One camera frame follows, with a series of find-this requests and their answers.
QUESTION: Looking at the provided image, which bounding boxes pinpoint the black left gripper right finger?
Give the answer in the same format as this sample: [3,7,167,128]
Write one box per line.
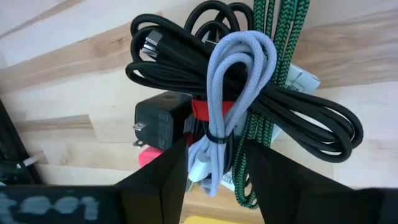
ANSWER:
[244,139,361,224]

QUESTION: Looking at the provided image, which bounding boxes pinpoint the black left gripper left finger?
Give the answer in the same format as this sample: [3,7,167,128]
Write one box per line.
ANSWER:
[114,136,190,224]

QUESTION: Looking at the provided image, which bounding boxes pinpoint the pink charger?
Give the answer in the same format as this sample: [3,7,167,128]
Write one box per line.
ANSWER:
[138,145,165,169]

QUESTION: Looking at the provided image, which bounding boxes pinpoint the black power adapter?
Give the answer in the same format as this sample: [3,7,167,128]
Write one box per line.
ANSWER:
[133,91,194,151]

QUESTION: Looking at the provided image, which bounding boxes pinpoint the black cable with red strap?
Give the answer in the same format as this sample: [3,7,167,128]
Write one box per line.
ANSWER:
[183,0,254,187]

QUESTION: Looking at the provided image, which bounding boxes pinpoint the white card reader boxes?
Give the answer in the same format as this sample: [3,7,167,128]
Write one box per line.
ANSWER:
[219,63,322,192]

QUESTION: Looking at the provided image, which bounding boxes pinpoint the plain black cable bundle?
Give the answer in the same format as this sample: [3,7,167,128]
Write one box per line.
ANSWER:
[126,14,364,163]

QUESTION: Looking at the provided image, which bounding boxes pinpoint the green braided cable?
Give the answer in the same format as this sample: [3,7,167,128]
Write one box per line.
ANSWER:
[231,0,312,210]

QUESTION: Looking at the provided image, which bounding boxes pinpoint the lilac braided cable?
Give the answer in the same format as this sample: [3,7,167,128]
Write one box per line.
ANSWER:
[187,30,278,198]

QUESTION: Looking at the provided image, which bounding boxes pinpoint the yellow plastic bin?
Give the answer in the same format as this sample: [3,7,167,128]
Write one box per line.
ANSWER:
[182,215,242,224]

